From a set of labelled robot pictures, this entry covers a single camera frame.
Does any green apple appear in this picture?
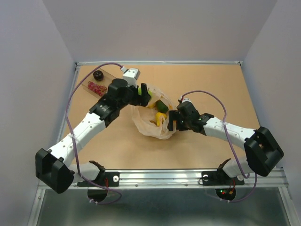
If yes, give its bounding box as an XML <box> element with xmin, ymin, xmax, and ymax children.
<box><xmin>138</xmin><ymin>87</ymin><xmax>152</xmax><ymax>100</ymax></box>

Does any yellow pear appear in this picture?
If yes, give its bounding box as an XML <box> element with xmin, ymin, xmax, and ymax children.
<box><xmin>155</xmin><ymin>112</ymin><xmax>167</xmax><ymax>127</ymax></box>

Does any translucent plastic bag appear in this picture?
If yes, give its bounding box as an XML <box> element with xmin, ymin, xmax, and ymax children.
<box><xmin>131</xmin><ymin>84</ymin><xmax>176</xmax><ymax>140</ymax></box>

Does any yellow banana bunch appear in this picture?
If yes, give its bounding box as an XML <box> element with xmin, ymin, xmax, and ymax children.
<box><xmin>147</xmin><ymin>102</ymin><xmax>157</xmax><ymax>109</ymax></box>

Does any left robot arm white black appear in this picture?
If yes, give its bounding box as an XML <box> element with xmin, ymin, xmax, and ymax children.
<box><xmin>35</xmin><ymin>79</ymin><xmax>151</xmax><ymax>194</ymax></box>

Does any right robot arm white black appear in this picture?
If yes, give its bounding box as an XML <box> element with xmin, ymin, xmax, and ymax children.
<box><xmin>168</xmin><ymin>101</ymin><xmax>284</xmax><ymax>184</ymax></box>

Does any green avocado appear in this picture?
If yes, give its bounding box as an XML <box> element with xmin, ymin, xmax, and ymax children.
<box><xmin>156</xmin><ymin>100</ymin><xmax>169</xmax><ymax>113</ymax></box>

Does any red grape bunch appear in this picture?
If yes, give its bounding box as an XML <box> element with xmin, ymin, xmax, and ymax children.
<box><xmin>87</xmin><ymin>81</ymin><xmax>108</xmax><ymax>97</ymax></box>

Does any clear plastic container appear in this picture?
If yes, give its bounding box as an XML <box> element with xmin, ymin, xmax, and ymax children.
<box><xmin>81</xmin><ymin>69</ymin><xmax>116</xmax><ymax>98</ymax></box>

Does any dark purple plum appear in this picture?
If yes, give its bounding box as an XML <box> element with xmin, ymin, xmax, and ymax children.
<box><xmin>93</xmin><ymin>70</ymin><xmax>104</xmax><ymax>81</ymax></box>

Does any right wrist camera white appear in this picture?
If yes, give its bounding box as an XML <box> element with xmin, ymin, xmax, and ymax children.
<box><xmin>178</xmin><ymin>96</ymin><xmax>191</xmax><ymax>104</ymax></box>

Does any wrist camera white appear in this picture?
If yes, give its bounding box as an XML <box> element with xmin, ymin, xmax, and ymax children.
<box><xmin>178</xmin><ymin>96</ymin><xmax>191</xmax><ymax>104</ymax></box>
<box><xmin>121</xmin><ymin>66</ymin><xmax>140</xmax><ymax>87</ymax></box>

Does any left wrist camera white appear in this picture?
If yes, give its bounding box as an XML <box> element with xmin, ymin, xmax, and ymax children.
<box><xmin>121</xmin><ymin>66</ymin><xmax>140</xmax><ymax>87</ymax></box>

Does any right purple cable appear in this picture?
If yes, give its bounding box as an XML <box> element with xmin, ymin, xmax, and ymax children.
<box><xmin>180</xmin><ymin>90</ymin><xmax>258</xmax><ymax>203</ymax></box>

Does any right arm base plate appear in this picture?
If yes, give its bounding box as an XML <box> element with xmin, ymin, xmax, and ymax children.
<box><xmin>198</xmin><ymin>170</ymin><xmax>245</xmax><ymax>202</ymax></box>

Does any aluminium front rail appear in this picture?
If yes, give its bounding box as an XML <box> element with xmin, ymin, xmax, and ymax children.
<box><xmin>39</xmin><ymin>168</ymin><xmax>287</xmax><ymax>189</ymax></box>

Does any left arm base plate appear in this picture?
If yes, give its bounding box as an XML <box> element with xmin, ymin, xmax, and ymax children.
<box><xmin>92</xmin><ymin>171</ymin><xmax>120</xmax><ymax>187</ymax></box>

